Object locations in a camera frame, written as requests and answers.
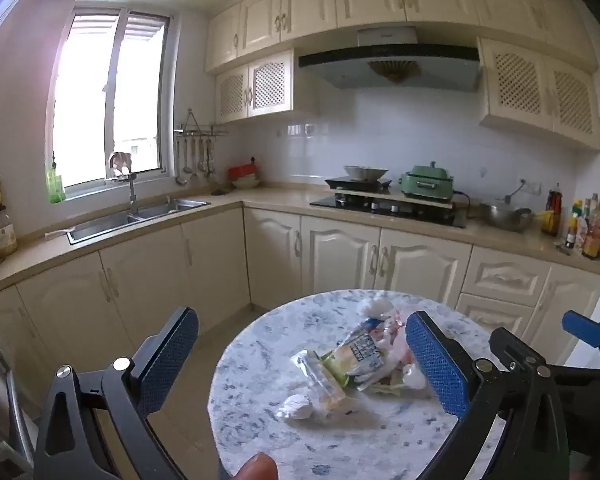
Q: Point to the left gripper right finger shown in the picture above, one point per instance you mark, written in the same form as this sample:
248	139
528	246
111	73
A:
533	443

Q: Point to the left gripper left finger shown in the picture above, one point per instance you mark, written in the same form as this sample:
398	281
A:
70	442

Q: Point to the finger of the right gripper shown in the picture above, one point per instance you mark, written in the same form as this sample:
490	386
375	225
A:
582	328
515	354

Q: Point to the white red plastic bag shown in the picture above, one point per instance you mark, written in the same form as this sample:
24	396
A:
399	370

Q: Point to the green snack packet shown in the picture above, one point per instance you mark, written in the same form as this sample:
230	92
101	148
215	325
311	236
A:
357	355

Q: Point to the clear plastic wrapper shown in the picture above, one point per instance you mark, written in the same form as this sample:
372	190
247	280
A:
325	389

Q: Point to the white tissue ball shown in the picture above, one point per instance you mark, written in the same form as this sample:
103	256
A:
295	407

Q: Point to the steel kitchen sink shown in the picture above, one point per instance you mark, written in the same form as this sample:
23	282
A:
121	220

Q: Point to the person left hand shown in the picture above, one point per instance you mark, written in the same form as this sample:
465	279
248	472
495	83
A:
259	467

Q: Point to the condiment bottles group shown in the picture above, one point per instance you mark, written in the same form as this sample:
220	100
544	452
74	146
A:
583	228

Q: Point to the lower cream cabinets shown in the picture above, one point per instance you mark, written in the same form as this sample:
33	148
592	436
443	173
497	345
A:
86	305

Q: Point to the cream cabinets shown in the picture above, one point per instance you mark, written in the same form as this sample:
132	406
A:
537	59
86	305

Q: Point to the dark sauce bottle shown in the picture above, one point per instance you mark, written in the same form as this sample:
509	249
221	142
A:
552	215

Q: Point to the steel wok pan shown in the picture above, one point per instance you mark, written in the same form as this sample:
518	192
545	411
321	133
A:
501	214

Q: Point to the green electric cooker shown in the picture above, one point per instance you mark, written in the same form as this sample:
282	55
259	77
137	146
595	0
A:
428	182

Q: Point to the glass jar on counter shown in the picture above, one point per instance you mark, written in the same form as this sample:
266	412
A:
1	224

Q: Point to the black gas stove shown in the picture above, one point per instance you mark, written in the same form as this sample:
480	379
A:
377	198

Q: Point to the green dish soap bottle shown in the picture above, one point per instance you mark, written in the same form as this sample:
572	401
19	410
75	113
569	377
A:
54	186

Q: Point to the chrome faucet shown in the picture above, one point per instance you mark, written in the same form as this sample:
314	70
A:
127	179

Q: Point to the upper cream cabinets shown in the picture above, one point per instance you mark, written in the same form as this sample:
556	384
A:
537	59

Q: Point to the red white bowl stack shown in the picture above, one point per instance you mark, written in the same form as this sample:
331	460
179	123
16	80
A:
245	176

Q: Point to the range hood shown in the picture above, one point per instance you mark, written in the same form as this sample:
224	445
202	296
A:
413	64

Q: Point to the window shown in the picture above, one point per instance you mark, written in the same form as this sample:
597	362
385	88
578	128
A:
108	98

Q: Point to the utensil rail with ladles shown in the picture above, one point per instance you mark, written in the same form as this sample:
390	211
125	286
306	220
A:
194	151

